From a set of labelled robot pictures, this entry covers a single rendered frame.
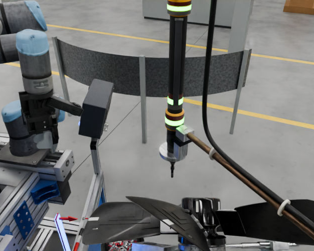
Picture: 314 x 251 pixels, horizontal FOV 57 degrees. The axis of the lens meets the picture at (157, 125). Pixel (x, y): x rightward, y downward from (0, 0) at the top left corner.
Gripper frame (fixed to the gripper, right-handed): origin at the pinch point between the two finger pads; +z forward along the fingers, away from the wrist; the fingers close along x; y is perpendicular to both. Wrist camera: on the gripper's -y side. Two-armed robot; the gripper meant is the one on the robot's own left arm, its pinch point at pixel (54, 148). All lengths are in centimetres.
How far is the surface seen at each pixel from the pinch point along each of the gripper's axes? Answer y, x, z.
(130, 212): -15.7, 21.0, 16.7
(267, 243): -49, 49, 23
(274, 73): -382, -177, 84
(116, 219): -10.7, 20.9, 17.4
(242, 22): -363, -244, 19
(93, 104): -27.8, -36.0, 5.8
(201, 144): -20, 42, -20
